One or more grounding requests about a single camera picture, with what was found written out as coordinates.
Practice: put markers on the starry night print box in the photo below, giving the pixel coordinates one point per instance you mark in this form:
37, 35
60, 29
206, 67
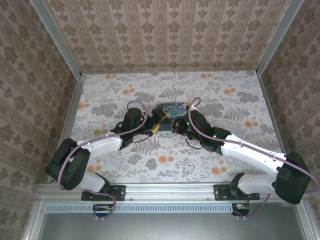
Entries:
173, 111

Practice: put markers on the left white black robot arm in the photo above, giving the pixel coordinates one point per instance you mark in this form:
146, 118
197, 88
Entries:
105, 145

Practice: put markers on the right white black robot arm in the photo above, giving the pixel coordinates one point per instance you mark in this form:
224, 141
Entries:
250, 148

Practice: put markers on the floral patterned table cover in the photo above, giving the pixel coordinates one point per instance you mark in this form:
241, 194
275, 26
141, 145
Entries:
162, 162

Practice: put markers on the grey sheet metal panel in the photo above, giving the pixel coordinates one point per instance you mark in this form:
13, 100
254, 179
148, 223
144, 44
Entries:
162, 227

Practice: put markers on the aluminium table side rail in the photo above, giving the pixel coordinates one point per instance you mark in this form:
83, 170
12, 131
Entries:
273, 117
71, 112

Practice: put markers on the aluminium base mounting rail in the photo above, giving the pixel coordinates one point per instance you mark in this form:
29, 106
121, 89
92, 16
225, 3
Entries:
170, 191

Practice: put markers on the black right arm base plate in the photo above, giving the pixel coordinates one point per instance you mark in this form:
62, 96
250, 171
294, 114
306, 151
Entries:
222, 192

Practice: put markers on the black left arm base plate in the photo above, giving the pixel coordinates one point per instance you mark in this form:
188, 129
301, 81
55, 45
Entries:
117, 192

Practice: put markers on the aluminium frame corner post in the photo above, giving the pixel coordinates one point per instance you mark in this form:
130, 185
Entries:
56, 37
277, 37

